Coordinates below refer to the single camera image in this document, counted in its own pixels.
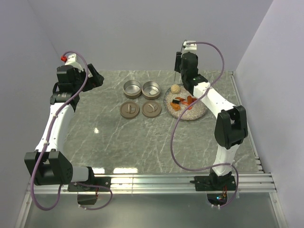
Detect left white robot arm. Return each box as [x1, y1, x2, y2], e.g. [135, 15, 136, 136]
[24, 64, 104, 191]

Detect left brown lid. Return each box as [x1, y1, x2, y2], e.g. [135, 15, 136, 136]
[120, 101, 140, 119]

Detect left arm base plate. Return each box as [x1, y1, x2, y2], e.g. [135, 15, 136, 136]
[67, 176, 111, 192]

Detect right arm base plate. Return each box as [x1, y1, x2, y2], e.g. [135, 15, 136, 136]
[190, 174, 236, 191]

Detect aluminium rail frame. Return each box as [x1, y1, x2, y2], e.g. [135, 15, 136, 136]
[16, 70, 288, 228]

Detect beige steamed bun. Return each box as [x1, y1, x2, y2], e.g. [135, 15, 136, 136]
[171, 84, 181, 94]

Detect right steel lunch container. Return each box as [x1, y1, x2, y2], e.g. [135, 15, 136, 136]
[142, 81, 161, 100]

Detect left steel lunch container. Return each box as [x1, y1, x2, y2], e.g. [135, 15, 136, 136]
[123, 80, 142, 99]

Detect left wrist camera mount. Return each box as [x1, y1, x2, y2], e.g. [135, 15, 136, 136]
[61, 53, 83, 71]

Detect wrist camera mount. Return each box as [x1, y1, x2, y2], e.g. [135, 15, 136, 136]
[61, 53, 83, 71]
[181, 40, 197, 54]

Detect right brown lid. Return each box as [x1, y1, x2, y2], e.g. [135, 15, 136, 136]
[142, 100, 162, 118]

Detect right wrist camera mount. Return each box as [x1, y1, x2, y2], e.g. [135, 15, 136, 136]
[181, 40, 197, 54]

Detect steel lunch container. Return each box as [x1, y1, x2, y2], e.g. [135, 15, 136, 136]
[123, 80, 142, 99]
[142, 81, 161, 100]

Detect orange red meat piece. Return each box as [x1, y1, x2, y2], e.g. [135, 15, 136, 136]
[187, 95, 197, 105]

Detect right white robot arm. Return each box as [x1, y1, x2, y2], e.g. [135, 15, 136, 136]
[174, 52, 248, 190]

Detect brown lid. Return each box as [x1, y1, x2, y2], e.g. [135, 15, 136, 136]
[142, 100, 162, 118]
[120, 101, 140, 119]

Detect metal tongs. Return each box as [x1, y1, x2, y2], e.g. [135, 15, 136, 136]
[173, 39, 187, 83]

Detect orange fried nugget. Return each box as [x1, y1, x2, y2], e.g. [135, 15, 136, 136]
[170, 102, 181, 111]

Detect speckled ceramic plate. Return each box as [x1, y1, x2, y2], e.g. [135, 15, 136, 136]
[163, 84, 208, 121]

